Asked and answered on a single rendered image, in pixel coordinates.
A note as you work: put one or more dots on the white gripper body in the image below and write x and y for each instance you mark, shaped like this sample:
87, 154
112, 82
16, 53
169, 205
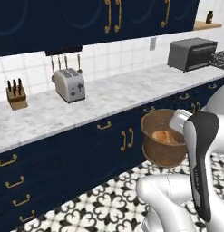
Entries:
178, 120

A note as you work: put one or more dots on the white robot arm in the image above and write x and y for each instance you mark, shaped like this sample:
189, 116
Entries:
173, 196

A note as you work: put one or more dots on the golden bread loaf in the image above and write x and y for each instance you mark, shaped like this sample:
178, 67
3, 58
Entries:
164, 137

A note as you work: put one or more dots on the brown round basket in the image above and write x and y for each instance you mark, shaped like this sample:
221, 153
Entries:
161, 154

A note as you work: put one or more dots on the navy base cabinet run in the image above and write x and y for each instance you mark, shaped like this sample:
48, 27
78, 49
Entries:
71, 157

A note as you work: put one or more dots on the grey toaster oven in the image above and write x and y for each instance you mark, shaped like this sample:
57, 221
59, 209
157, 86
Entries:
189, 54

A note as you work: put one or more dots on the black hob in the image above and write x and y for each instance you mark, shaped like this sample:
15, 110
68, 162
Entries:
220, 59

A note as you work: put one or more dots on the dark brown bottle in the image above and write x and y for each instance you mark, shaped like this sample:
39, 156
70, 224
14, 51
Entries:
209, 17

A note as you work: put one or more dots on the hanging metal utensil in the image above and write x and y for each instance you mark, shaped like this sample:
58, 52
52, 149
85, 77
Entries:
79, 65
66, 62
52, 65
59, 62

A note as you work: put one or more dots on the white toaster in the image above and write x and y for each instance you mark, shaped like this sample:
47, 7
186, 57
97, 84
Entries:
69, 86

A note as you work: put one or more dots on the wooden knife block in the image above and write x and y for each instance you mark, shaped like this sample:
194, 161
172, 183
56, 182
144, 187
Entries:
17, 99

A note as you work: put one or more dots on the grey wall outlet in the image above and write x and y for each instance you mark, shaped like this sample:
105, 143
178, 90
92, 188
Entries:
153, 43

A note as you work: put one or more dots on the wooden wall shelf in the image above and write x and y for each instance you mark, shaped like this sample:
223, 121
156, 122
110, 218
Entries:
207, 25

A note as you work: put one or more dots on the navy wall cabinet door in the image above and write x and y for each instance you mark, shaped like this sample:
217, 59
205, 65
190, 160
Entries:
183, 15
137, 19
83, 24
22, 27

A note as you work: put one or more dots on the black utensil rail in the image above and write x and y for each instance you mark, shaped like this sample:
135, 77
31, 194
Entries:
63, 50

